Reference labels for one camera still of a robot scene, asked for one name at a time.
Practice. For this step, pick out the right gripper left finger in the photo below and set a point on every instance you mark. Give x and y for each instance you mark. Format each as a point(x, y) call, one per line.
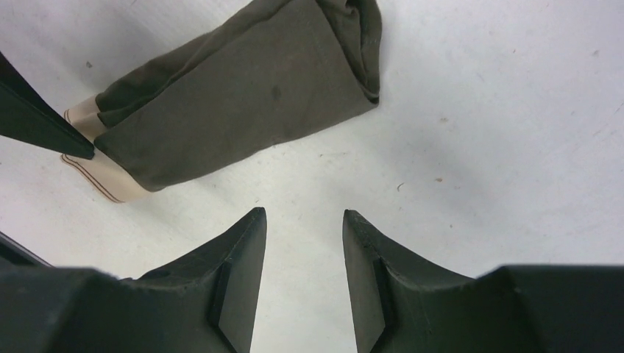
point(204, 301)

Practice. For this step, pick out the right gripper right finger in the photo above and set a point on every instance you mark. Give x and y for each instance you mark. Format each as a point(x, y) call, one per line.
point(402, 302)

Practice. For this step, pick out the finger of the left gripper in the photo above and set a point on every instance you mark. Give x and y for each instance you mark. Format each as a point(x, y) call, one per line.
point(26, 117)

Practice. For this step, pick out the olive underwear beige waistband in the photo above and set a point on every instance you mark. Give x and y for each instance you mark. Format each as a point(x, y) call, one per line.
point(274, 72)

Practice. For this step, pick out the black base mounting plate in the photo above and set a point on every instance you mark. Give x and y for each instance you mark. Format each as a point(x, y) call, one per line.
point(13, 253)

